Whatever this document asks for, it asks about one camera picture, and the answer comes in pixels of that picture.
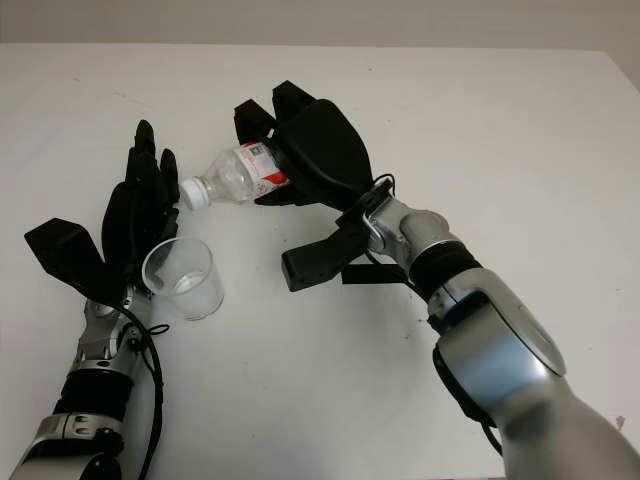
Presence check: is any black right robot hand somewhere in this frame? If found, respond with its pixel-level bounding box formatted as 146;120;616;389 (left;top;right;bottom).
232;79;376;209

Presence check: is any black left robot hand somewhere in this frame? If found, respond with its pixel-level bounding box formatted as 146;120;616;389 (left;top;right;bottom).
101;119;181;297

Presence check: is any clear plastic water bottle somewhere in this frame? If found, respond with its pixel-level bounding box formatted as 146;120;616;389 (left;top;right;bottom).
179;141;293;211

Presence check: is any clear plastic cup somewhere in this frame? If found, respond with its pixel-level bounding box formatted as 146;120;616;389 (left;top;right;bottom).
141;236;226;323

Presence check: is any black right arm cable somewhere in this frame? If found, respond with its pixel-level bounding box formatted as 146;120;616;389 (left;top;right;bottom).
342;172;504;457

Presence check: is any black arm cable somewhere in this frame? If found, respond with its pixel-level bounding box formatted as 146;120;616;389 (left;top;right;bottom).
342;172;504;457
116;303;170;480

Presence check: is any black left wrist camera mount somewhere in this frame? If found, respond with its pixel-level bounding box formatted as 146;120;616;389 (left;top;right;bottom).
23;217;137;306

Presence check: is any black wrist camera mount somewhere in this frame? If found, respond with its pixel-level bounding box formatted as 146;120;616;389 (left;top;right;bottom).
23;217;137;306
280;196;417;293

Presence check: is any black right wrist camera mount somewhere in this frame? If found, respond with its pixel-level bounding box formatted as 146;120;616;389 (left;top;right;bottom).
280;196;417;293

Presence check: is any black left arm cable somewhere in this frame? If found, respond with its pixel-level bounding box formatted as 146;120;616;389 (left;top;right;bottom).
116;303;170;480

